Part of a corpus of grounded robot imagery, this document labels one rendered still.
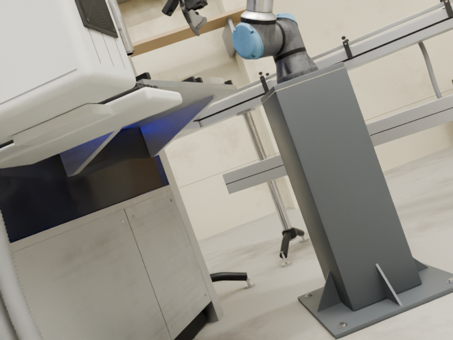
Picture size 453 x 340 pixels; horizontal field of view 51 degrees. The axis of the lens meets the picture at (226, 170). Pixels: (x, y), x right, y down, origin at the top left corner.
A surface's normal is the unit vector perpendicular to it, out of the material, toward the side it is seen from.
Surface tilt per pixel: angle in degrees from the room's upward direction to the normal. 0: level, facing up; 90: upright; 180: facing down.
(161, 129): 90
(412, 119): 90
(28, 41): 90
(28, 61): 90
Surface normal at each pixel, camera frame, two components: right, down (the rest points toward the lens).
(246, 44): -0.72, 0.38
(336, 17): 0.10, -0.02
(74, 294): 0.87, -0.31
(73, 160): -0.36, 0.15
